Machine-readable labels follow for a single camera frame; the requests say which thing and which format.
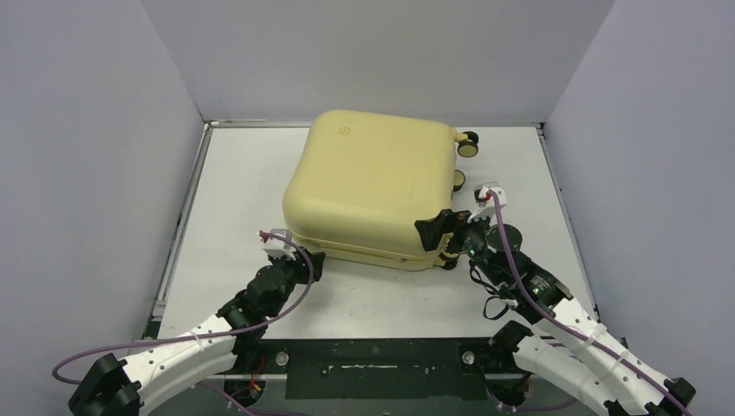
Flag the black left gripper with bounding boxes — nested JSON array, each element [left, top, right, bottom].
[[267, 246, 324, 318]]

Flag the yellow suitcase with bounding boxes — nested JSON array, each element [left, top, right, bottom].
[[282, 109, 478, 271]]

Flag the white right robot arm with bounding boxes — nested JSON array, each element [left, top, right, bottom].
[[414, 209, 696, 415]]

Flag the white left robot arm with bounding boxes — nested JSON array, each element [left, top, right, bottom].
[[68, 250, 326, 415]]

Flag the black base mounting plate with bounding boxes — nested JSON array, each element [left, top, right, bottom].
[[224, 338, 530, 400]]

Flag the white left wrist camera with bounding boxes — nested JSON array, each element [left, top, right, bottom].
[[259, 229, 296, 260]]

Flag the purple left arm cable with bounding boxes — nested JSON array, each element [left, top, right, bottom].
[[51, 231, 315, 416]]

